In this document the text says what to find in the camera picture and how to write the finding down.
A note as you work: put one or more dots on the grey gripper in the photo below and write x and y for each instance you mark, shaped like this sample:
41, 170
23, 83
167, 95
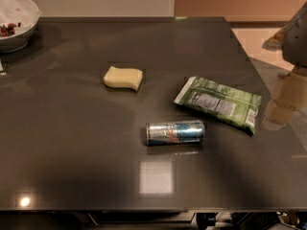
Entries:
295, 43

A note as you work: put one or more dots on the silver blue redbull can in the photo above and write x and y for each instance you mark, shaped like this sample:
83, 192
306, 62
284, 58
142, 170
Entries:
174, 132

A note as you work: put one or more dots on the green chip bag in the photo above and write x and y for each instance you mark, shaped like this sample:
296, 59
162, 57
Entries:
229, 105

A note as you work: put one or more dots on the yellow sponge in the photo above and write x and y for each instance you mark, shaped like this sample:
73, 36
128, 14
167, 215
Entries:
123, 78

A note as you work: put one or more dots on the white bowl with food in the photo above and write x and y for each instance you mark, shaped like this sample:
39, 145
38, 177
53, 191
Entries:
18, 19

